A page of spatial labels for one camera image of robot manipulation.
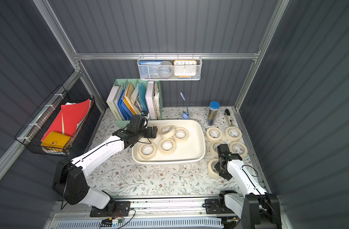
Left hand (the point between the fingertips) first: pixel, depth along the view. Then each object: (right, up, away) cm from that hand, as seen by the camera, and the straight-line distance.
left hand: (149, 127), depth 85 cm
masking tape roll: (+57, -9, +14) cm, 59 cm away
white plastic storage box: (+28, -17, +12) cm, 34 cm away
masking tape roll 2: (+43, -9, +14) cm, 46 cm away
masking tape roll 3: (+41, -17, +6) cm, 45 cm away
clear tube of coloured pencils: (+42, +13, +9) cm, 45 cm away
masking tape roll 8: (+10, -14, +11) cm, 21 cm away
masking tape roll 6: (+20, -6, +17) cm, 27 cm away
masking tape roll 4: (+38, -27, -4) cm, 47 cm away
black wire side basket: (-46, -2, -24) cm, 52 cm away
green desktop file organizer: (-12, +20, +11) cm, 26 cm away
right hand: (+45, -27, -2) cm, 53 cm away
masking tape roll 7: (+10, -4, +16) cm, 19 cm away
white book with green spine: (-25, +17, +4) cm, 30 cm away
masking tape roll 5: (-3, -19, +4) cm, 20 cm away
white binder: (0, +18, +6) cm, 19 cm away
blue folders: (-19, +9, +12) cm, 25 cm away
